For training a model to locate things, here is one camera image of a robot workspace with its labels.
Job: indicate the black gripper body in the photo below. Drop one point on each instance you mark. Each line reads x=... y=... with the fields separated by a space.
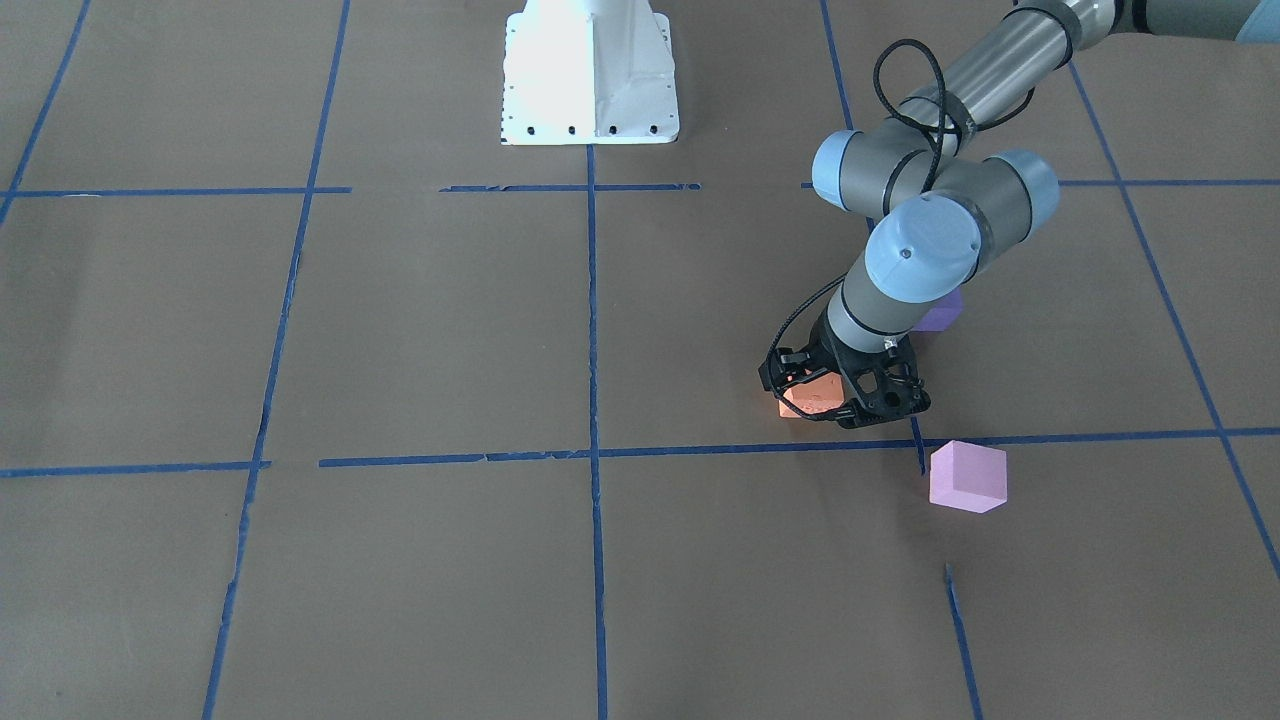
x=829 y=353

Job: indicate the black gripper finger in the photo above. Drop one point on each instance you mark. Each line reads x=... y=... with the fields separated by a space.
x=853 y=414

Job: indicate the orange foam block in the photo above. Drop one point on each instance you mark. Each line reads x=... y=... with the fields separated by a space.
x=822 y=394

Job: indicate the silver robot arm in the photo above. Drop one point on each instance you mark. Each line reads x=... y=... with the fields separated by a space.
x=939 y=221

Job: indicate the dark purple foam block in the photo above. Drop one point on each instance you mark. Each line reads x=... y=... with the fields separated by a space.
x=942 y=314

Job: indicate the light pink foam block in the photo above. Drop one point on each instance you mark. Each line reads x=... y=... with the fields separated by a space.
x=968 y=477

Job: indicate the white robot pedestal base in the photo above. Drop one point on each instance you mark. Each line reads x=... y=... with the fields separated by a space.
x=588 y=73

